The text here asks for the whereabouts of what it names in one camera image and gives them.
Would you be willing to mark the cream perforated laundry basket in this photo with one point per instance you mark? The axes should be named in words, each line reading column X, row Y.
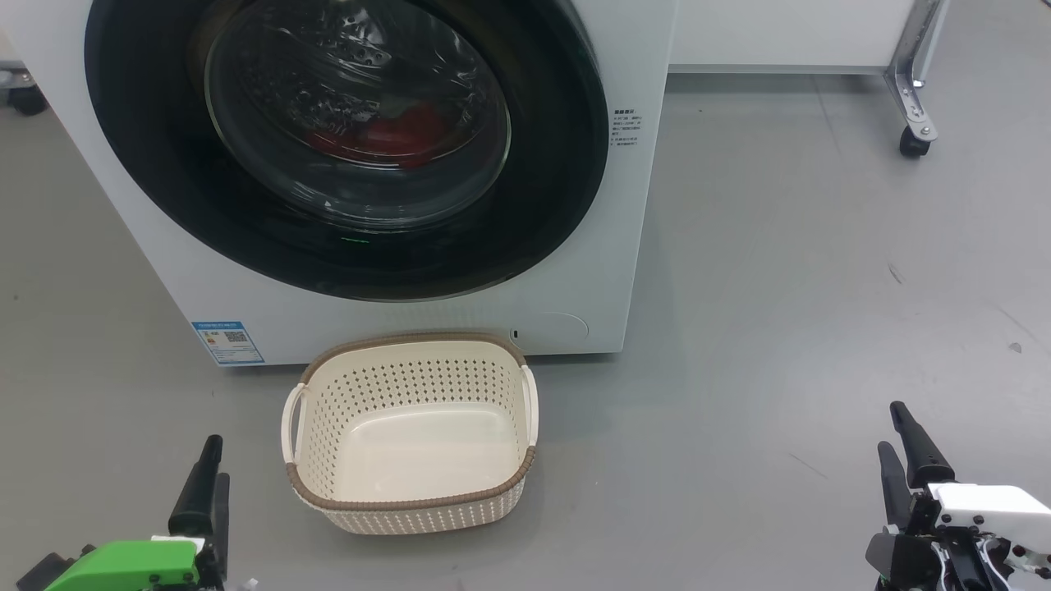
column 410, row 460

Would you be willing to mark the round black glass washer door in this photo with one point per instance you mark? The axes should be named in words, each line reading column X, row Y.
column 164, row 205

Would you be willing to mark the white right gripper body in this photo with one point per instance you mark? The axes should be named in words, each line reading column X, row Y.
column 985, row 505

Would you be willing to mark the stainless steel washer drum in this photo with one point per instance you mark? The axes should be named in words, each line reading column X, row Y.
column 345, row 49

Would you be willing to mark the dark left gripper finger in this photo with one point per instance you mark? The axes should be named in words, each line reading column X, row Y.
column 221, row 517
column 195, row 492

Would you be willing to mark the red basketball jersey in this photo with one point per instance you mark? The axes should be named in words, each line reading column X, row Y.
column 394, row 131

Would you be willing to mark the white partition panel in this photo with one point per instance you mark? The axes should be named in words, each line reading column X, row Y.
column 780, row 33

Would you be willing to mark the black caster wheel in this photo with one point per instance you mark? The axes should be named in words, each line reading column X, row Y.
column 914, row 144
column 26, row 100

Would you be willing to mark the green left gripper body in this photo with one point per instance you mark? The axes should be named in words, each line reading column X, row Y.
column 123, row 566

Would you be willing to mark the black text notice sticker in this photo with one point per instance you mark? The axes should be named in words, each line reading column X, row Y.
column 626, row 131

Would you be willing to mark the metal partition leg bracket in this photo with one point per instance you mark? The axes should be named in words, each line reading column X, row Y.
column 911, row 74

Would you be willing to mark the round white filter cover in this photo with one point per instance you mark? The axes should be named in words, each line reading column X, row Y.
column 558, row 331

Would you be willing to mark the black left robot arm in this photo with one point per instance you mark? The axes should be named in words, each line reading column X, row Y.
column 45, row 574

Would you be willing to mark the blue energy label sticker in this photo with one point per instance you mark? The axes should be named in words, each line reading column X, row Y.
column 228, row 342

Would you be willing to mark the white front-load washing machine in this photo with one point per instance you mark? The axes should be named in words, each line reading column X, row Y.
column 575, row 279

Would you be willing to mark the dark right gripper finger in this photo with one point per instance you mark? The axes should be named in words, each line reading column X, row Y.
column 895, row 492
column 924, row 460

